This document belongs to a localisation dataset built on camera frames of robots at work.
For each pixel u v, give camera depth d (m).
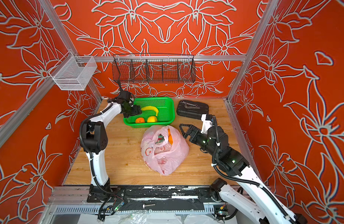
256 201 0.42
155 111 1.09
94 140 0.54
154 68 0.98
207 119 0.58
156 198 0.73
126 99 0.79
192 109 1.04
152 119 0.98
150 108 1.09
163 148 0.90
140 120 0.98
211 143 0.48
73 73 0.92
